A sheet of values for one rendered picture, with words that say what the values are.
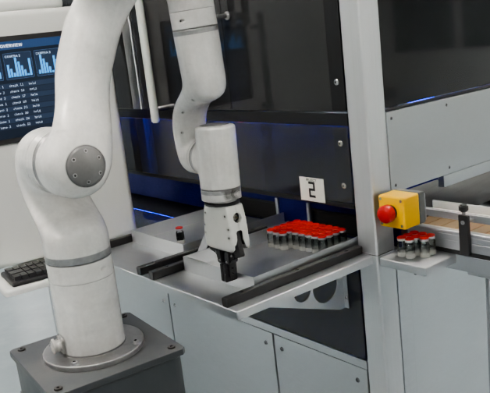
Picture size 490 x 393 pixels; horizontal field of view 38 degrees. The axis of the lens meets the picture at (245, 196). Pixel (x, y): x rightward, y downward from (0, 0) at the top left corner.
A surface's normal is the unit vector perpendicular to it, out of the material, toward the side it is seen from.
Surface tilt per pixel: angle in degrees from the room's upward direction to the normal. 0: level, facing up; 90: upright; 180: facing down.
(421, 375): 90
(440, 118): 90
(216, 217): 89
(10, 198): 90
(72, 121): 57
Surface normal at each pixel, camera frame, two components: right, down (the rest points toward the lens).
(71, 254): 0.07, 0.20
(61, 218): -0.12, -0.74
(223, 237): -0.72, 0.26
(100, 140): 0.74, -0.30
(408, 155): 0.62, 0.11
